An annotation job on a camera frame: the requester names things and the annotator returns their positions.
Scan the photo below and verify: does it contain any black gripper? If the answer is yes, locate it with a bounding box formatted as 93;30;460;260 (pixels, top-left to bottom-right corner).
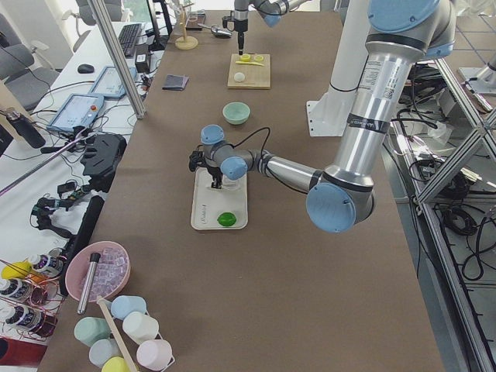
222;15;248;55
188;145;222;189

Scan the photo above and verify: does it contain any white steamed bun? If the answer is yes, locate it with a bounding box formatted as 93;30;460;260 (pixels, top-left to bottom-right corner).
233;72;246;83

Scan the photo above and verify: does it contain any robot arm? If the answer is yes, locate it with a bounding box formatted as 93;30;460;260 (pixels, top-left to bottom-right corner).
222;0;306;56
189;1;456;233

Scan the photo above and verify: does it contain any light green bowl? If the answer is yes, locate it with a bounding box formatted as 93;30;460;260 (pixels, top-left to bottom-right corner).
222;102;251;126

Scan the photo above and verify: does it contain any pink bowl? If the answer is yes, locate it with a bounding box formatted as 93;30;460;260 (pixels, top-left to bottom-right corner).
65;241;131;302

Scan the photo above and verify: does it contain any steel muddler in bowl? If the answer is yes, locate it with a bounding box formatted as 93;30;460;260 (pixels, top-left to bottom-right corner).
77;253;101;315

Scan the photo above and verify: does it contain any steel scoop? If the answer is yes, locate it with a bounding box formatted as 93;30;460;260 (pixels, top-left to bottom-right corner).
198;23;233;39

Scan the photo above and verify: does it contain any yellow plastic knife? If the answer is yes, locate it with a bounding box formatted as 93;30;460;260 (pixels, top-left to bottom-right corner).
235;60;265;67

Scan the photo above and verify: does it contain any beige rabbit serving tray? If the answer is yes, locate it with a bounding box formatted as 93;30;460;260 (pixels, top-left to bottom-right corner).
191;168;248;230

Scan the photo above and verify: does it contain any bamboo cutting board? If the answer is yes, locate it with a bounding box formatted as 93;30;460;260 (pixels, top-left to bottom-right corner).
227;53;271;89

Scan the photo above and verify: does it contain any green lime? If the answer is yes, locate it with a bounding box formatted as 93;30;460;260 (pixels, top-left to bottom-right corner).
217;212;237;227

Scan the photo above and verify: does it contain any wooden cup stand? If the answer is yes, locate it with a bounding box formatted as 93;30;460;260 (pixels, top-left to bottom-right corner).
171;1;198;50

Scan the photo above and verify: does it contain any folded grey cloth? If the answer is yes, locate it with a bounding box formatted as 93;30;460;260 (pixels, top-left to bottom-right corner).
162;74;189;91

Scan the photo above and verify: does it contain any black keyboard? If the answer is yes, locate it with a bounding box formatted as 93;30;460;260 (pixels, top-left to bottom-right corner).
118;23;142;58

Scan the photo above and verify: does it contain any blue teach pendant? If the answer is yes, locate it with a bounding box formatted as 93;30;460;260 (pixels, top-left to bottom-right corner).
46;94;105;133
88;66;126;100

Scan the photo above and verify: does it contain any computer mouse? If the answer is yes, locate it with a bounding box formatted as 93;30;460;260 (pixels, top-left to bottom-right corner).
77;64;95;74

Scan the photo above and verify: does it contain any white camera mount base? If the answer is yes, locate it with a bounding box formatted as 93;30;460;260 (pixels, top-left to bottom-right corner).
306;0;370;137

